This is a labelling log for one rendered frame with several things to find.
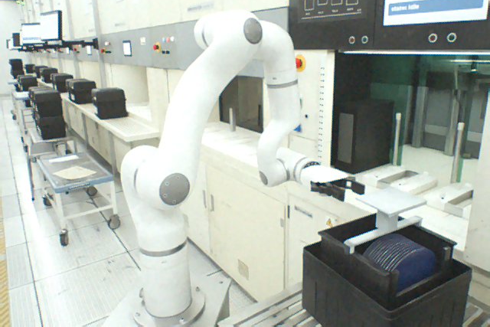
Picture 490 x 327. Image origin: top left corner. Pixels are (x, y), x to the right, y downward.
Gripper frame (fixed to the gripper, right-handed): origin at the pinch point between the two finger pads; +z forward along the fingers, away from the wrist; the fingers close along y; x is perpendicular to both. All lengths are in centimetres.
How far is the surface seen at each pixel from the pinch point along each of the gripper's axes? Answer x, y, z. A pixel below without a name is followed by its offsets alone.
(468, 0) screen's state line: 46, -27, 7
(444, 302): -17.1, -4.0, 26.0
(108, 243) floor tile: -108, 39, -204
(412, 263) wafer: -9.7, 0.0, 20.0
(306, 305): -28.0, 13.3, 1.4
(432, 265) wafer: -12.5, -7.4, 20.0
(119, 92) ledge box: -4, 7, -284
